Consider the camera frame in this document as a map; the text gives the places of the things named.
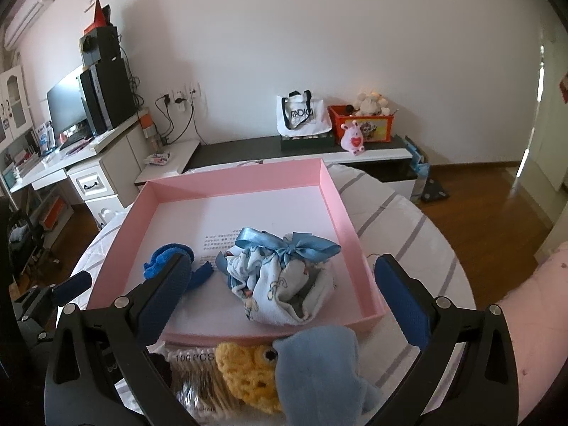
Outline yellow crochet item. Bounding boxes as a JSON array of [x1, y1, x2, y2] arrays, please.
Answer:
[[215, 342, 283, 414]]

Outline wall power sockets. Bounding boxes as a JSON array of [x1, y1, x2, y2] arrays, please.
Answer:
[[171, 82, 201, 113]]

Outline low black white cabinet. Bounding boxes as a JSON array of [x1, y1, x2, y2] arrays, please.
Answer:
[[185, 136, 417, 199]]

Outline pink quilt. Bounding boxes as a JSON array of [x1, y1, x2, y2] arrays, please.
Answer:
[[499, 243, 567, 420]]

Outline small white side cabinet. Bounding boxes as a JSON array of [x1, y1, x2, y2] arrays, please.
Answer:
[[135, 140, 200, 187]]

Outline royal blue knitted item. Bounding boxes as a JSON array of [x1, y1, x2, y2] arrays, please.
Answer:
[[142, 242, 215, 294]]

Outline pink shallow box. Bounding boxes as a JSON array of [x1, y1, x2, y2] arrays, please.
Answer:
[[88, 160, 385, 345]]

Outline white glass door cabinet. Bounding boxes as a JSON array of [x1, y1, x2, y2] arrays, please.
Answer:
[[0, 65, 33, 151]]

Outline light blue plush cloth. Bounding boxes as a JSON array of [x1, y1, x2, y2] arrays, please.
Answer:
[[272, 325, 380, 425]]

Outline cotton swab plastic pack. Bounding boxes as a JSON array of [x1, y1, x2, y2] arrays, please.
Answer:
[[165, 347, 242, 424]]

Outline beige plush toy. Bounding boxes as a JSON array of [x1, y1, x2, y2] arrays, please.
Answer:
[[353, 91, 391, 116]]

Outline black computer tower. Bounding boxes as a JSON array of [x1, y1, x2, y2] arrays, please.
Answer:
[[79, 58, 137, 136]]

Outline orange toy box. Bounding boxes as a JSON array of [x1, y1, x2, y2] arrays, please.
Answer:
[[327, 105, 394, 144]]

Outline black computer monitor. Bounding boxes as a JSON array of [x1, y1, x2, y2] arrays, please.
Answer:
[[46, 66, 87, 135]]

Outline white tote bag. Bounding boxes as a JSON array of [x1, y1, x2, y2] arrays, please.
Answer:
[[276, 89, 332, 138]]

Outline white air conditioner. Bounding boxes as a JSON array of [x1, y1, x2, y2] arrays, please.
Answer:
[[4, 0, 55, 51]]

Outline printed cloth with blue ribbon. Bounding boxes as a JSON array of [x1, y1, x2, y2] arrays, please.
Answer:
[[215, 227, 342, 326]]

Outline dark green box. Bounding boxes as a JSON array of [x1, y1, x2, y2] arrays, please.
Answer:
[[280, 132, 335, 152]]

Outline pink plush toy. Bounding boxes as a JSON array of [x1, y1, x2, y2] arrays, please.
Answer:
[[340, 120, 365, 156]]

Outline white desk with drawers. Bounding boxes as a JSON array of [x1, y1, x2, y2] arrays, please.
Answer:
[[10, 108, 149, 227]]

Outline black speaker stack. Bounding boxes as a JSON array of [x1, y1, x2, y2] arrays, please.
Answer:
[[79, 26, 120, 67]]

